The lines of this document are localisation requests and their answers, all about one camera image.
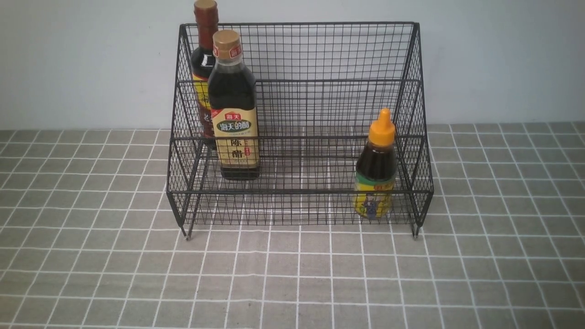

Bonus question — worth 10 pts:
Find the black wire mesh rack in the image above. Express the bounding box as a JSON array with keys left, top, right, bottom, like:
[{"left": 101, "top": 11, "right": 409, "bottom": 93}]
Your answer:
[{"left": 166, "top": 21, "right": 434, "bottom": 238}]

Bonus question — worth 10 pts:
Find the soy sauce bottle brown cap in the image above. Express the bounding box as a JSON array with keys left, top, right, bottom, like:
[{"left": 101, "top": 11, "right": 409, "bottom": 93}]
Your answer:
[{"left": 190, "top": 0, "right": 218, "bottom": 150}]

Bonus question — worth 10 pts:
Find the small bottle orange cap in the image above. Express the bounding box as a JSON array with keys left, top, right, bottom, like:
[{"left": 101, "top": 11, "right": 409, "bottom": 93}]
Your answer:
[{"left": 354, "top": 108, "right": 398, "bottom": 221}]

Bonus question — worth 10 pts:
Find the vinegar bottle gold cap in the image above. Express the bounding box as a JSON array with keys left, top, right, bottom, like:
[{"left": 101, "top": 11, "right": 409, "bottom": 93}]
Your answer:
[{"left": 207, "top": 30, "right": 261, "bottom": 180}]

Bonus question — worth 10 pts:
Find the grey checkered tablecloth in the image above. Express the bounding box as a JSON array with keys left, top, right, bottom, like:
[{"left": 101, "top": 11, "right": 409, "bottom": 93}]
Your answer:
[{"left": 1, "top": 122, "right": 584, "bottom": 329}]

